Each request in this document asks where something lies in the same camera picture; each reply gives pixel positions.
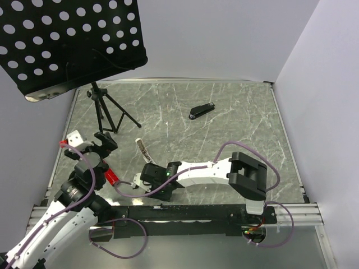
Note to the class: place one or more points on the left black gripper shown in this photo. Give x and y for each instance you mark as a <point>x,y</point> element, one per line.
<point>109,144</point>

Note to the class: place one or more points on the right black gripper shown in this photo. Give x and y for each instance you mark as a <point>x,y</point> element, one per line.
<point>165,198</point>

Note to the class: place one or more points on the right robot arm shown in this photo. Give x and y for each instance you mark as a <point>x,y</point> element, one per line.
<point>244,174</point>

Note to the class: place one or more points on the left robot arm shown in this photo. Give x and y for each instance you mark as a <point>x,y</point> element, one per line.
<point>75,206</point>

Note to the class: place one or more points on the black stapler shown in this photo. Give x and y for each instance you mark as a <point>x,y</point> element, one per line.
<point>201,110</point>

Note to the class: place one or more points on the red cylindrical object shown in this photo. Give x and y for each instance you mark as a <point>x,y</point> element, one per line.
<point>111,177</point>

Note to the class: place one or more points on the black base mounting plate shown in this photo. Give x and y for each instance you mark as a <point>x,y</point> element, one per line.
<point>168,220</point>

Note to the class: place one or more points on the black tripod stand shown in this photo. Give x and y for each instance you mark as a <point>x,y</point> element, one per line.
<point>97,95</point>

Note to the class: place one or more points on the black perforated music stand desk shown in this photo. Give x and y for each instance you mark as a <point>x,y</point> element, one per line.
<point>51,47</point>

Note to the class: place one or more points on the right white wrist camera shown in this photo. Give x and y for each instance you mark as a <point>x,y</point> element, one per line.
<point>137,182</point>

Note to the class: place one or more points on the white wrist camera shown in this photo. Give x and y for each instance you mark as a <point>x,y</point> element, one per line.
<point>137,182</point>
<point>77,141</point>

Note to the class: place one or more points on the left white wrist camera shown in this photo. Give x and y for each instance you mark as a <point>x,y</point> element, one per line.
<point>77,141</point>

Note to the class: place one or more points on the aluminium extrusion rail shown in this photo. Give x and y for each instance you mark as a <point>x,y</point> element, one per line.
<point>302,215</point>

